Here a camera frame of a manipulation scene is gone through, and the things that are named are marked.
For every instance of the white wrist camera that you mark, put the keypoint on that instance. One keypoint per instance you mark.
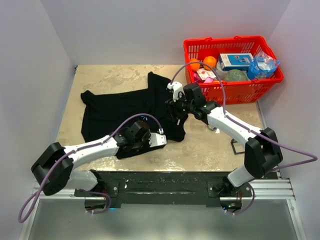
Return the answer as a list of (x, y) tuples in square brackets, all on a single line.
[(176, 88), (157, 140)]

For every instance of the pink white packet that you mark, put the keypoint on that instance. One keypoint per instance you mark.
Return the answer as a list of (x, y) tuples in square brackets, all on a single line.
[(204, 74)]

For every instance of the black t-shirt garment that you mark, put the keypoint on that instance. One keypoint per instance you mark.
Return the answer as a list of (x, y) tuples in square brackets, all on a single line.
[(105, 112)]

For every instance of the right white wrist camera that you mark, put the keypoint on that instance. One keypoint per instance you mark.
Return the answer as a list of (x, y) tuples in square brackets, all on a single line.
[(176, 88)]

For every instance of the right orange fruit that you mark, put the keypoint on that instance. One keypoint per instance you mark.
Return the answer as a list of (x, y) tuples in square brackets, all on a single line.
[(209, 61)]

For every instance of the orange fruit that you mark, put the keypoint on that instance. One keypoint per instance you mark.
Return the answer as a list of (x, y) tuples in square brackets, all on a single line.
[(195, 65), (209, 61)]

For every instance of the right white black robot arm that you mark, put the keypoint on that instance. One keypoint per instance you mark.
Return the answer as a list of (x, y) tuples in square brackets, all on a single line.
[(261, 152)]

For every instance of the left orange fruit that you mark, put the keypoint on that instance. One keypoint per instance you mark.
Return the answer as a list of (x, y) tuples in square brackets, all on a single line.
[(195, 65)]

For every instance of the aluminium rail frame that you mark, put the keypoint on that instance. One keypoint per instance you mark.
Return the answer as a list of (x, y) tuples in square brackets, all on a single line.
[(31, 202)]

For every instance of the black square frame stand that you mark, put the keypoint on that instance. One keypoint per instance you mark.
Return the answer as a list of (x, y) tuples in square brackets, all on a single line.
[(237, 148)]

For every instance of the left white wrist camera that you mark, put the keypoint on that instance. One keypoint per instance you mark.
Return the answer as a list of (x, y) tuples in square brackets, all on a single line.
[(157, 140)]

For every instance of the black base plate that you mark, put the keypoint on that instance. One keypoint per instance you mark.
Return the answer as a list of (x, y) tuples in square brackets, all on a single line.
[(164, 188)]

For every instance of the blue plastic bag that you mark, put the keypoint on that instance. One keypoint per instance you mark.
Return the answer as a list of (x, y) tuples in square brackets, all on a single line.
[(262, 66)]

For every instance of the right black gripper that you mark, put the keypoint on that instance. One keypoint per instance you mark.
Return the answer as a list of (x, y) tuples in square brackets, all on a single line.
[(171, 109)]

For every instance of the energy drink can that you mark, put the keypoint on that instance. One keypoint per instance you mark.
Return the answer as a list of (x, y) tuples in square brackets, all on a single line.
[(211, 128)]

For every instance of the blue white box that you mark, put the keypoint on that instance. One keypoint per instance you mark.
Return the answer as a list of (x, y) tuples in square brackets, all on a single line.
[(235, 61)]

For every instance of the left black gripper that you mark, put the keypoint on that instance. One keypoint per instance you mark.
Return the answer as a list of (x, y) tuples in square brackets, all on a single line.
[(146, 145)]

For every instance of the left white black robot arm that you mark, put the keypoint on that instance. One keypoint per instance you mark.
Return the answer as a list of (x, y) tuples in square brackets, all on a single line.
[(55, 169)]

